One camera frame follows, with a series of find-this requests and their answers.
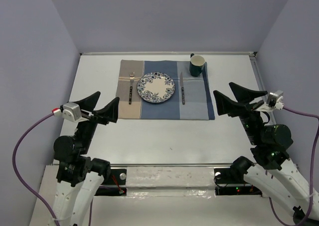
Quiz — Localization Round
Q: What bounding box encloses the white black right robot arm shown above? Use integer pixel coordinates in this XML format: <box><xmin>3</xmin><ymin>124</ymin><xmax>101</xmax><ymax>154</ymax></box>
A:
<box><xmin>213</xmin><ymin>82</ymin><xmax>319</xmax><ymax>226</ymax></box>

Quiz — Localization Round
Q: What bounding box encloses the green mug white inside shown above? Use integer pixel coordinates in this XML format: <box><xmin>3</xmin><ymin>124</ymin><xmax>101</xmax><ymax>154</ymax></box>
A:
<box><xmin>189</xmin><ymin>53</ymin><xmax>205</xmax><ymax>77</ymax></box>

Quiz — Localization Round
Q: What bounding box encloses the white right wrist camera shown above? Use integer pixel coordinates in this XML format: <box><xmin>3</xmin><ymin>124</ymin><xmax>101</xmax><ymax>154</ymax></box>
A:
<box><xmin>255</xmin><ymin>90</ymin><xmax>284</xmax><ymax>112</ymax></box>

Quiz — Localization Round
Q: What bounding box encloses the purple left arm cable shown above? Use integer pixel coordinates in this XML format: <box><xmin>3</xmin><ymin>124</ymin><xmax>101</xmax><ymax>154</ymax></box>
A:
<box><xmin>12</xmin><ymin>112</ymin><xmax>120</xmax><ymax>226</ymax></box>

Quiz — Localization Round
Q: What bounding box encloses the black-handled steak knife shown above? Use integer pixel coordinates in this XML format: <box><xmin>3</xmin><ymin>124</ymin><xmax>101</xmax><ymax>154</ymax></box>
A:
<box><xmin>180</xmin><ymin>72</ymin><xmax>185</xmax><ymax>105</ymax></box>

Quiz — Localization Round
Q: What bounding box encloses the blue patchwork cloth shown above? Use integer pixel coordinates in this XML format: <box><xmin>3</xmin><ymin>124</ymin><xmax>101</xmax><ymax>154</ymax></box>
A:
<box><xmin>116</xmin><ymin>60</ymin><xmax>215</xmax><ymax>120</ymax></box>

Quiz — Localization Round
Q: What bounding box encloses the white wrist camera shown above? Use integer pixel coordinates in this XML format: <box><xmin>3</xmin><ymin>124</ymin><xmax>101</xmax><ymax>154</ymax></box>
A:
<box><xmin>255</xmin><ymin>90</ymin><xmax>284</xmax><ymax>112</ymax></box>
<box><xmin>51</xmin><ymin>102</ymin><xmax>84</xmax><ymax>123</ymax></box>

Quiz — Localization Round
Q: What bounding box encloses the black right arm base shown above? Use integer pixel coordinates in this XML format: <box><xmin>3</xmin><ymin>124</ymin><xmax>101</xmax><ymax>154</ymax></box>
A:
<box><xmin>214</xmin><ymin>168</ymin><xmax>262</xmax><ymax>196</ymax></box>

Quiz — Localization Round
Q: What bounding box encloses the black-handled fork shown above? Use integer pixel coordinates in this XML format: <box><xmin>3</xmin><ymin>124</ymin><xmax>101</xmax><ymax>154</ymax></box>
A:
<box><xmin>129</xmin><ymin>72</ymin><xmax>135</xmax><ymax>105</ymax></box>

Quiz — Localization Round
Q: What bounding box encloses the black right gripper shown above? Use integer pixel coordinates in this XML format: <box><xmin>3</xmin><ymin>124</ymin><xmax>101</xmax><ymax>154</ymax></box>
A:
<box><xmin>211</xmin><ymin>81</ymin><xmax>265</xmax><ymax>144</ymax></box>

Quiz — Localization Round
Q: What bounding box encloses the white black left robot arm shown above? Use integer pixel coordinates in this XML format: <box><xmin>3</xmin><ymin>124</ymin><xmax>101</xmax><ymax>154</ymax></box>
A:
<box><xmin>48</xmin><ymin>91</ymin><xmax>120</xmax><ymax>226</ymax></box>

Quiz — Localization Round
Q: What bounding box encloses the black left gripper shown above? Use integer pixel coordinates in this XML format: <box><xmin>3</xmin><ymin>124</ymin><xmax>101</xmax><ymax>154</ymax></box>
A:
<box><xmin>74</xmin><ymin>90</ymin><xmax>120</xmax><ymax>152</ymax></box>

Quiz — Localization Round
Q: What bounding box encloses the blue floral plate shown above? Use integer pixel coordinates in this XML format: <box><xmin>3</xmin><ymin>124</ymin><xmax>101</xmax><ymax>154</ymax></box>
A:
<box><xmin>137</xmin><ymin>72</ymin><xmax>175</xmax><ymax>103</ymax></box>

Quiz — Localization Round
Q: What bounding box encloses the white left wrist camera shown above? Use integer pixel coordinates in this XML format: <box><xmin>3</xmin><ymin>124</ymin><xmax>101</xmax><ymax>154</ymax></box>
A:
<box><xmin>51</xmin><ymin>102</ymin><xmax>84</xmax><ymax>123</ymax></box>

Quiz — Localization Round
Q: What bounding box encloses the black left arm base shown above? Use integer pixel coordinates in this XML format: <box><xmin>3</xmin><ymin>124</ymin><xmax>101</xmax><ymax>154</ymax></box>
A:
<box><xmin>95</xmin><ymin>168</ymin><xmax>127</xmax><ymax>197</ymax></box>

